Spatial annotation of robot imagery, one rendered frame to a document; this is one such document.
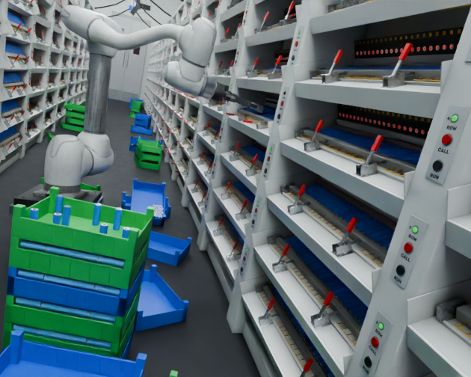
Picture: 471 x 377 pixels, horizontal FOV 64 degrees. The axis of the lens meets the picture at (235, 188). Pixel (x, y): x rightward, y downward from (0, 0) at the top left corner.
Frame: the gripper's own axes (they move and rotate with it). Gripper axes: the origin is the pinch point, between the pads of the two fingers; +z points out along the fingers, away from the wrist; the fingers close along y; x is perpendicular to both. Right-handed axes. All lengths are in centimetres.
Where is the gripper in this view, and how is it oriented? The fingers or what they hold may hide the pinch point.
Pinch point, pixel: (255, 107)
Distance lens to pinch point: 170.1
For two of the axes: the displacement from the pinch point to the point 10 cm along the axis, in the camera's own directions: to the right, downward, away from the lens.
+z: 9.0, 2.7, 3.5
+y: -2.7, -2.9, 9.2
